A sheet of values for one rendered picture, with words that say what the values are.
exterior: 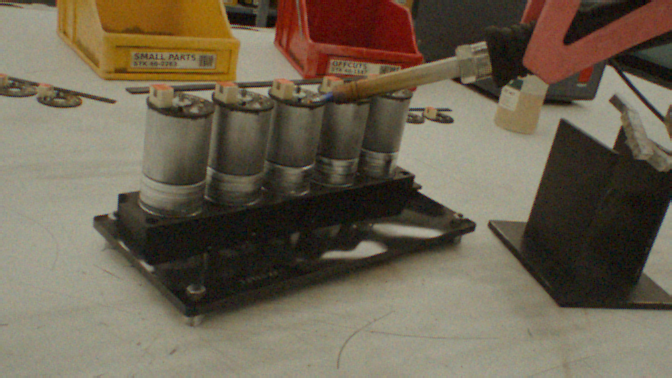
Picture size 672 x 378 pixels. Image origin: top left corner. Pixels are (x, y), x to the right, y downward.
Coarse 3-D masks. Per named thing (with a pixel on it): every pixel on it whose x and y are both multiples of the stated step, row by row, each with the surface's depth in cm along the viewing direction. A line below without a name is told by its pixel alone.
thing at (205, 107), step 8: (176, 96) 27; (192, 96) 27; (152, 104) 26; (176, 104) 26; (192, 104) 26; (200, 104) 27; (208, 104) 27; (160, 112) 25; (168, 112) 25; (176, 112) 25; (184, 112) 25; (192, 112) 26; (200, 112) 26; (208, 112) 26
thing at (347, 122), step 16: (336, 112) 31; (352, 112) 31; (320, 128) 32; (336, 128) 31; (352, 128) 32; (320, 144) 32; (336, 144) 32; (352, 144) 32; (320, 160) 32; (336, 160) 32; (352, 160) 32; (320, 176) 32; (336, 176) 32; (352, 176) 33
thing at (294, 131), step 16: (304, 96) 30; (272, 112) 30; (288, 112) 29; (304, 112) 29; (320, 112) 30; (272, 128) 30; (288, 128) 29; (304, 128) 30; (272, 144) 30; (288, 144) 30; (304, 144) 30; (272, 160) 30; (288, 160) 30; (304, 160) 30; (272, 176) 30; (288, 176) 30; (304, 176) 31; (272, 192) 31; (288, 192) 31; (304, 192) 31
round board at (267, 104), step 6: (240, 90) 29; (252, 96) 29; (258, 96) 29; (264, 96) 29; (216, 102) 27; (222, 102) 27; (240, 102) 27; (246, 102) 27; (252, 102) 28; (258, 102) 28; (264, 102) 28; (270, 102) 28; (228, 108) 27; (234, 108) 27; (240, 108) 27; (246, 108) 27; (252, 108) 27; (258, 108) 27; (264, 108) 28; (270, 108) 28
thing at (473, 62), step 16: (464, 48) 28; (480, 48) 28; (432, 64) 28; (448, 64) 28; (464, 64) 28; (480, 64) 28; (368, 80) 29; (384, 80) 29; (400, 80) 29; (416, 80) 29; (432, 80) 29; (464, 80) 28; (336, 96) 29; (352, 96) 29; (368, 96) 29
